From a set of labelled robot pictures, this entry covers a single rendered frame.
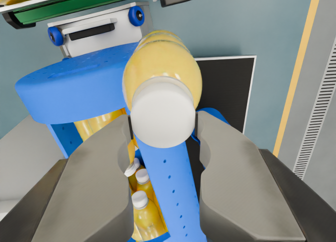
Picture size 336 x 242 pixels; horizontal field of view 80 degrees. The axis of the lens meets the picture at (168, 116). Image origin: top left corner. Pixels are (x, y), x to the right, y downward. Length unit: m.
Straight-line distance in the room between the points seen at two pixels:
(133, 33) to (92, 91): 0.31
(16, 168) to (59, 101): 0.50
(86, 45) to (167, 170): 0.39
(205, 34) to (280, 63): 0.66
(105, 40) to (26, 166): 0.47
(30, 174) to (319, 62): 2.04
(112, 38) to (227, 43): 1.17
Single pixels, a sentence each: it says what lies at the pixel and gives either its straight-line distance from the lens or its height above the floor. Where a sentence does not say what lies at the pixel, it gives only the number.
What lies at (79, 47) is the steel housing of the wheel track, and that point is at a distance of 0.62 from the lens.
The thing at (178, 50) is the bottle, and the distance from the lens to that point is 0.16.
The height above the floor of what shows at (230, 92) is 0.15.
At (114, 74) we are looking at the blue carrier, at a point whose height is 1.22.
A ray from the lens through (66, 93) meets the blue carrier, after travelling 0.32.
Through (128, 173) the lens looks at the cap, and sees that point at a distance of 0.47.
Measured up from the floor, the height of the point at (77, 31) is 1.04.
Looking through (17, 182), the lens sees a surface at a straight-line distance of 0.75.
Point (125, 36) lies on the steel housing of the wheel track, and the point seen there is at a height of 0.93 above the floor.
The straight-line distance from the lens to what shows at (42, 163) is 0.78.
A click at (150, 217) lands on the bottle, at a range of 0.57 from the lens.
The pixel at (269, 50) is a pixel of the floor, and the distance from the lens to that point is 1.81.
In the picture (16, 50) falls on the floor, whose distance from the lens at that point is 1.75.
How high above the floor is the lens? 1.52
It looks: 63 degrees down
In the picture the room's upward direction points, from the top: 166 degrees clockwise
